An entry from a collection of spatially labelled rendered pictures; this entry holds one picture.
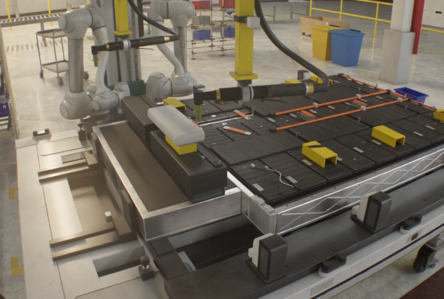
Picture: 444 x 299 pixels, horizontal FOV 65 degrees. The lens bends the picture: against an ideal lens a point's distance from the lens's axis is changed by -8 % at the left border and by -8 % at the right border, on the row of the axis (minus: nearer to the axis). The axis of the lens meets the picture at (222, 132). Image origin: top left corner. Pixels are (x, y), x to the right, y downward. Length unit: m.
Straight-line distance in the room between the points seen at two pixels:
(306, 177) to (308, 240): 0.26
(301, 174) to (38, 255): 1.03
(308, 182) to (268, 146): 0.32
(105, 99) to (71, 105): 0.31
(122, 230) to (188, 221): 0.25
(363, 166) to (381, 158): 0.13
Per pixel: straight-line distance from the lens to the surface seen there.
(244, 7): 1.26
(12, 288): 2.68
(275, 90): 1.36
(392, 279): 2.65
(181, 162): 1.38
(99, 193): 1.89
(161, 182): 1.48
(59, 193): 1.82
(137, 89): 3.05
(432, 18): 9.98
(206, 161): 1.38
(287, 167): 1.56
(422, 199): 1.77
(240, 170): 1.52
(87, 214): 1.76
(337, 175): 1.55
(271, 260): 1.16
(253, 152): 1.65
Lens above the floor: 1.75
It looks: 24 degrees down
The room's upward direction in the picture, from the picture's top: straight up
